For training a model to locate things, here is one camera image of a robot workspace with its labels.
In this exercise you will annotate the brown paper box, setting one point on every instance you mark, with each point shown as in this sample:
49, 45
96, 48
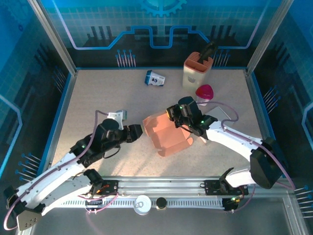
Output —
166, 139

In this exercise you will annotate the white paper box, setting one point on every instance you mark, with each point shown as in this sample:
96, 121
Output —
216, 112

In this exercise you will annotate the blue lid yogurt cup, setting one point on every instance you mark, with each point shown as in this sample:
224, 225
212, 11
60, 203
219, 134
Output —
156, 79

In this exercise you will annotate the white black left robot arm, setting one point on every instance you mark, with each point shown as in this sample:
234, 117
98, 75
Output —
56, 171

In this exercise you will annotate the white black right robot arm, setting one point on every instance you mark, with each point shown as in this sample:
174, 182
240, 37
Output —
232, 139

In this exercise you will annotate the pink lid yogurt cup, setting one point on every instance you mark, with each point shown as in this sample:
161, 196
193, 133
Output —
205, 91

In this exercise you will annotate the beige orange knife block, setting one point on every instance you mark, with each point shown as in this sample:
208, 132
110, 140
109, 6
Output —
193, 76

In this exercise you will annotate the small electronics board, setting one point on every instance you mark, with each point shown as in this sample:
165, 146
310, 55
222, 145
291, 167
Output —
231, 203
94, 202

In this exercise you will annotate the black round knob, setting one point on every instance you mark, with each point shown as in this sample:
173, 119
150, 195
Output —
161, 202

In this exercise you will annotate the grey metal shelf plate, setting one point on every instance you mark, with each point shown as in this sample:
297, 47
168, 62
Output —
159, 222

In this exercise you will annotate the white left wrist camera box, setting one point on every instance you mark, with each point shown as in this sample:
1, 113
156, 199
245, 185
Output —
116, 116

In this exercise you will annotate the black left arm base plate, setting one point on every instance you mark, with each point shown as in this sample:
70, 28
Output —
111, 187

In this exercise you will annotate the aluminium front frame rail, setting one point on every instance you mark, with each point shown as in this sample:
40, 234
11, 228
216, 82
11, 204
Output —
159, 184

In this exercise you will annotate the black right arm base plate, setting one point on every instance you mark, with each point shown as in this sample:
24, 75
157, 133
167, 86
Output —
212, 187

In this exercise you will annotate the aluminium right frame post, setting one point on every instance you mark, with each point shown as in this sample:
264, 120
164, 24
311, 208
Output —
264, 41

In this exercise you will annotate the aluminium frame post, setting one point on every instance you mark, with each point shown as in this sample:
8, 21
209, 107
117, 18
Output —
56, 41
264, 41

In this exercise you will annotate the aluminium left frame post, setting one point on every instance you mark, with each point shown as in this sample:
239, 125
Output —
56, 41

